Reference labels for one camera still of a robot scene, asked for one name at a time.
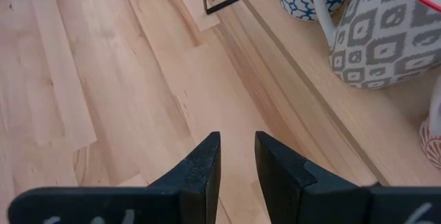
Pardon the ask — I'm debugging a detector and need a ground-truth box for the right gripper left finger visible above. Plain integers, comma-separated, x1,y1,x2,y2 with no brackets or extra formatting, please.
7,131,222,224

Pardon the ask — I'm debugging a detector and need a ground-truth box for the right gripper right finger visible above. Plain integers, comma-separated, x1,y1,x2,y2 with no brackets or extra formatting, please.
254,130,441,224

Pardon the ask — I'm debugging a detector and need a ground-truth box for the orange leaf patterned white mug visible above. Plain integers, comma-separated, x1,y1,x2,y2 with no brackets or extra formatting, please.
418,74,441,170

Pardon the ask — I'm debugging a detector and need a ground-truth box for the grey diamond patterned white mug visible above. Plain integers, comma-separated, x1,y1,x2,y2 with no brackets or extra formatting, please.
312,0,441,90

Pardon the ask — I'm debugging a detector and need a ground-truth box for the wooden shelf with black legs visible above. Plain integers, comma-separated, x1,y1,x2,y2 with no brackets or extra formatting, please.
200,0,441,187

